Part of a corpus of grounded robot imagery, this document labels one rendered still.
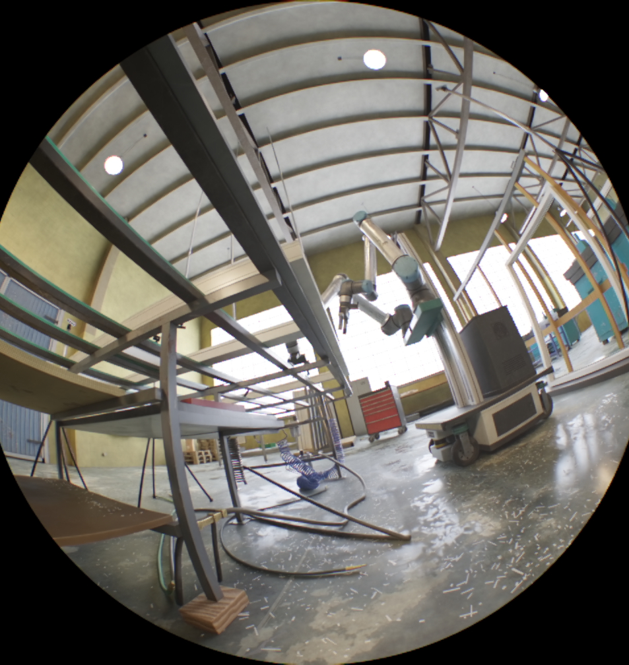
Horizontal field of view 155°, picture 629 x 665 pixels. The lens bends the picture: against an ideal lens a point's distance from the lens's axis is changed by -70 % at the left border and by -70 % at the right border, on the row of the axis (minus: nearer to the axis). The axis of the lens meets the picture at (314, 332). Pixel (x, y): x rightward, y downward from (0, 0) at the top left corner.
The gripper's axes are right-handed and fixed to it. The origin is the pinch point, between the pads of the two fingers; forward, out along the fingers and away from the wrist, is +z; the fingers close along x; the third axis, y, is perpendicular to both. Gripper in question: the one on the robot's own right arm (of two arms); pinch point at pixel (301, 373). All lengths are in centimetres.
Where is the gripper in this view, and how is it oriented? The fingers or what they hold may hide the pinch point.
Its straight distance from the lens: 163.9
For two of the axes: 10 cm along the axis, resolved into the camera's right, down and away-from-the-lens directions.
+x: -9.6, 2.8, 0.9
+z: 2.9, 9.3, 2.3
